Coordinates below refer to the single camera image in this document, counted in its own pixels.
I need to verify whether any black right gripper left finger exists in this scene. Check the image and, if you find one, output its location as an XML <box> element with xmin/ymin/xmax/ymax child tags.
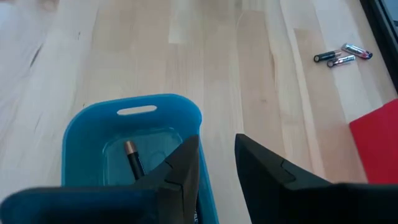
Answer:
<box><xmin>0</xmin><ymin>135</ymin><xmax>200</xmax><ymax>224</ymax></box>

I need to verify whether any blue-grey plastic basket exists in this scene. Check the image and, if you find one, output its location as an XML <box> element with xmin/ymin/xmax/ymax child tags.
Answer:
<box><xmin>61</xmin><ymin>93</ymin><xmax>220</xmax><ymax>224</ymax></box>

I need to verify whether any black copper-top AA battery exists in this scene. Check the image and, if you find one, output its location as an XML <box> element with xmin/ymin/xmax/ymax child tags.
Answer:
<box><xmin>124</xmin><ymin>140</ymin><xmax>146</xmax><ymax>182</ymax></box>
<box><xmin>313</xmin><ymin>49</ymin><xmax>343</xmax><ymax>63</ymax></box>

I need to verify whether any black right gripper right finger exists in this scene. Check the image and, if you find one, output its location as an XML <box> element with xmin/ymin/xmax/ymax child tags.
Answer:
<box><xmin>234</xmin><ymin>133</ymin><xmax>398</xmax><ymax>224</ymax></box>

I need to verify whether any black aluminium table frame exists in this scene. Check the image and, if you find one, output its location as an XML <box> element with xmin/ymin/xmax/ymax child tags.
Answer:
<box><xmin>359</xmin><ymin>0</ymin><xmax>398</xmax><ymax>94</ymax></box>

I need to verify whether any long red plastic bin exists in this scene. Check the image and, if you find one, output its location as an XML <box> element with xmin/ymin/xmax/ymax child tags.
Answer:
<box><xmin>348</xmin><ymin>98</ymin><xmax>398</xmax><ymax>185</ymax></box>

